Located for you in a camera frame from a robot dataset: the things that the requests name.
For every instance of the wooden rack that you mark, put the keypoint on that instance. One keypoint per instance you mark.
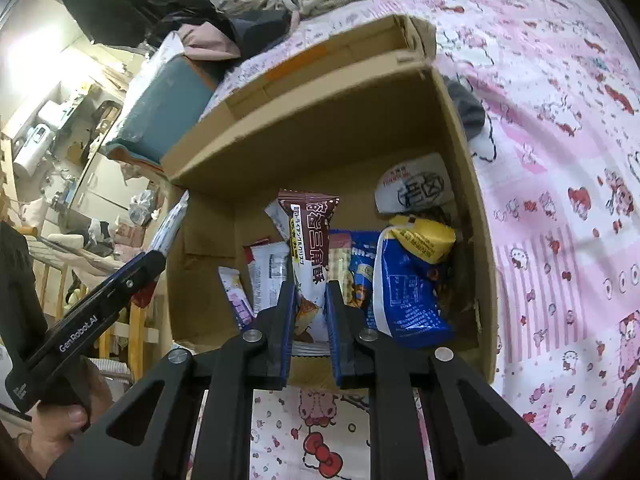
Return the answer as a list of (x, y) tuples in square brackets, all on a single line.
[(55, 280)]

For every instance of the grey cloth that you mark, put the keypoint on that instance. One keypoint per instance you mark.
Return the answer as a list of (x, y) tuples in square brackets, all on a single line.
[(465, 107)]

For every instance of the cardboard box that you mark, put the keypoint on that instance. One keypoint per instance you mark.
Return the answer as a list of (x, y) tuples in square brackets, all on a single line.
[(350, 135)]

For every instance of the white kitchen appliance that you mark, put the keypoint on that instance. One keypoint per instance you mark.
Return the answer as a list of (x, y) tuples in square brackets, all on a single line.
[(32, 145)]

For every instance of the beige wafer packet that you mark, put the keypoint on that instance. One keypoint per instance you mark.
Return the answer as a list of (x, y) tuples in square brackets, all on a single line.
[(339, 260)]

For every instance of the printed bed sheet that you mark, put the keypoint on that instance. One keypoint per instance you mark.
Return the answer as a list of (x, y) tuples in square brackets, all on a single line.
[(550, 160)]

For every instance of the grey cabinet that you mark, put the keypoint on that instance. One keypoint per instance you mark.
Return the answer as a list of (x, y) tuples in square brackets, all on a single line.
[(100, 187)]

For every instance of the blue cartoon snack packet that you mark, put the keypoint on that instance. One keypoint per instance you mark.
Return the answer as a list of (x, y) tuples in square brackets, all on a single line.
[(360, 270)]

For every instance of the white round packet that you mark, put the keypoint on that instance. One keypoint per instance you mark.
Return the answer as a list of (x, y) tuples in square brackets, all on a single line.
[(415, 185)]

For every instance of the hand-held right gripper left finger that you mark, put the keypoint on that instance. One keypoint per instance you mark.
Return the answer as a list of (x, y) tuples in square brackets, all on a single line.
[(285, 332)]

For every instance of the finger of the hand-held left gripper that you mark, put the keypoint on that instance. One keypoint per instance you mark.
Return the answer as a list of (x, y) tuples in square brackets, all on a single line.
[(170, 222)]

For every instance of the clear plastic bag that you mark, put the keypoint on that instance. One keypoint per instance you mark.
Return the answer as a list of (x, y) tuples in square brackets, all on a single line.
[(142, 207)]

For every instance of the red white snack packet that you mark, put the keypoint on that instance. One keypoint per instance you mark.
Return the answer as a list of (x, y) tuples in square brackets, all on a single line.
[(267, 275)]

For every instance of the brown snack packet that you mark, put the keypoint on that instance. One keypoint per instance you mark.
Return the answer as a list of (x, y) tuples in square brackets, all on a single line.
[(312, 240)]

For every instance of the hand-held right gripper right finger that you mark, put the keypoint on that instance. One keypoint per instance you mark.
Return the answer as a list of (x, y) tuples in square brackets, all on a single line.
[(334, 337)]

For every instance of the pink cloth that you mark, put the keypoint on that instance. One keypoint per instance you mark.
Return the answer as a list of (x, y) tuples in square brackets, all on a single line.
[(205, 40)]

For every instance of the black bag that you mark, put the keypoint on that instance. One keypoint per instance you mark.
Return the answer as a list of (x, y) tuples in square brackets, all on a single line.
[(150, 0)]

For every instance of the person's left hand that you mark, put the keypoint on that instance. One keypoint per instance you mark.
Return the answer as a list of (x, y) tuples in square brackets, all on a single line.
[(57, 430)]

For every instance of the white pink packet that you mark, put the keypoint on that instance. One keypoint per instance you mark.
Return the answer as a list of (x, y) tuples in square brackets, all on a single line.
[(237, 300)]

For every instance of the yellow packet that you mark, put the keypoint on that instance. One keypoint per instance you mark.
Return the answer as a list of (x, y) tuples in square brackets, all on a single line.
[(425, 237)]

